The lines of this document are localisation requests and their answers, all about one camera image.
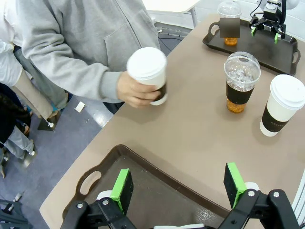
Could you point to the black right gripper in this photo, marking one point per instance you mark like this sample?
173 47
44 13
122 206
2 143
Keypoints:
271 17

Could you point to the person's right forearm grey sleeve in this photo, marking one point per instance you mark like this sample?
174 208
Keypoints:
83 78

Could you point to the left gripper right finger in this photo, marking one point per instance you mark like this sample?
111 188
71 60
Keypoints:
234 183

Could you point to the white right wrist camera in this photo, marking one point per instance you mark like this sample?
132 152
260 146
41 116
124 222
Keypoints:
271 3

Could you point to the black stand base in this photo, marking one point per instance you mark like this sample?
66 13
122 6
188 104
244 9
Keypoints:
14 219

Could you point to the large white table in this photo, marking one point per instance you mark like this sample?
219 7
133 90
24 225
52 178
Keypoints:
166 4

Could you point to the white lidded paper coffee cup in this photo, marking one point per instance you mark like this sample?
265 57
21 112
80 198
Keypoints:
278 107
147 66

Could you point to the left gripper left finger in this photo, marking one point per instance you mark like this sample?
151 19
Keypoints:
121 190

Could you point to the person's right hand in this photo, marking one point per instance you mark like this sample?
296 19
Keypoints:
129 90

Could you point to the white scrap on floor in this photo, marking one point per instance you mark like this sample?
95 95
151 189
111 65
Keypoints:
79 106

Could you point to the clear domed-lid iced coffee cup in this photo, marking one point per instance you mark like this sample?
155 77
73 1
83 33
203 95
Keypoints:
229 9
239 95

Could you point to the person in grey hoodie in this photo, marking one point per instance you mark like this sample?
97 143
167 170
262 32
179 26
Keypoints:
107 23

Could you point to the brown plastic serving tray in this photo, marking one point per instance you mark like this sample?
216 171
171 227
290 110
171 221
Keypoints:
152 190
262 50

